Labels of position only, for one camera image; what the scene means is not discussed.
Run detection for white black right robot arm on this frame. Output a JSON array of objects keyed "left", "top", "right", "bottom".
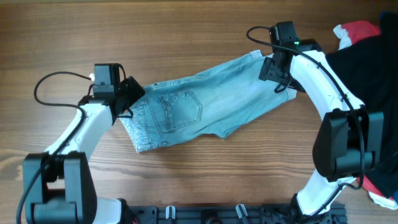
[{"left": 268, "top": 39, "right": 384, "bottom": 223}]

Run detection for red and white garment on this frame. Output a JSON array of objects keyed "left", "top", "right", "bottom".
[{"left": 333, "top": 21, "right": 381, "bottom": 50}]

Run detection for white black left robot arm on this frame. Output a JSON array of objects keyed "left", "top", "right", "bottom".
[{"left": 16, "top": 77, "right": 145, "bottom": 223}]

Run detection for black garment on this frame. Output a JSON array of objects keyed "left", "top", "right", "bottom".
[{"left": 326, "top": 12, "right": 397, "bottom": 198}]

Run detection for light blue denim shorts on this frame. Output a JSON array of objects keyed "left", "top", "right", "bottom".
[{"left": 121, "top": 50, "right": 297, "bottom": 152}]

